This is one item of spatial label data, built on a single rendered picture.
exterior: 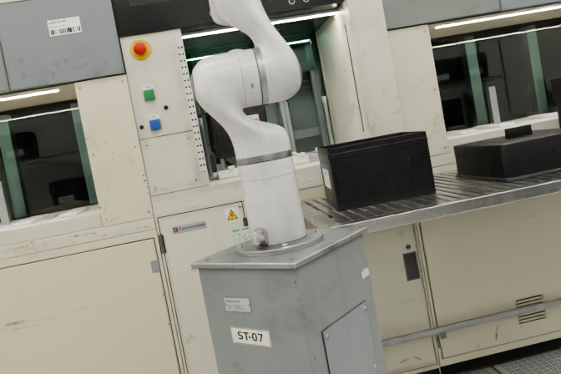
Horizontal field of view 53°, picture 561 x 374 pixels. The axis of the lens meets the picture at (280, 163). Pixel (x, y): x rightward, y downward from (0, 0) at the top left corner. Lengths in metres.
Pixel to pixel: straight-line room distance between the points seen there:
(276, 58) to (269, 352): 0.59
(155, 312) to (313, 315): 0.96
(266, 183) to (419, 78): 1.02
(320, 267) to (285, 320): 0.12
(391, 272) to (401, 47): 0.79
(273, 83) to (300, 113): 1.68
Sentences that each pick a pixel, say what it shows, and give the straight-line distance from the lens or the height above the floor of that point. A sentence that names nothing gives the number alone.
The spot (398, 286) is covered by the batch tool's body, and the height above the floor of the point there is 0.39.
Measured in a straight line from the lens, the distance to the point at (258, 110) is 2.09.
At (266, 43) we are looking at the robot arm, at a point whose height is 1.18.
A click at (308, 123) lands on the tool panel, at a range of 2.83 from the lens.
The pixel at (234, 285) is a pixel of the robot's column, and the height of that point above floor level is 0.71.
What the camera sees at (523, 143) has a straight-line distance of 1.62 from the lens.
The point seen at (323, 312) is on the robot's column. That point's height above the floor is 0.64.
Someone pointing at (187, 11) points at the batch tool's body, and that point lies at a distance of 1.94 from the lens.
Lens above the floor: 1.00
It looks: 3 degrees down
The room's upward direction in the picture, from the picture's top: 10 degrees counter-clockwise
